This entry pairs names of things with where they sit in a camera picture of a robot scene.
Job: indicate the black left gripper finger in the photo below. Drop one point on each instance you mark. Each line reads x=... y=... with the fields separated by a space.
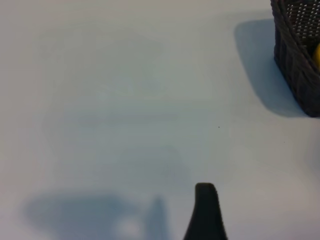
x=206 y=215

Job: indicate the dark brown wicker basket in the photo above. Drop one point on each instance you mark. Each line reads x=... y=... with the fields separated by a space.
x=292 y=62

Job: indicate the yellow banana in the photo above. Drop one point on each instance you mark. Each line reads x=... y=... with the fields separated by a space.
x=317 y=55

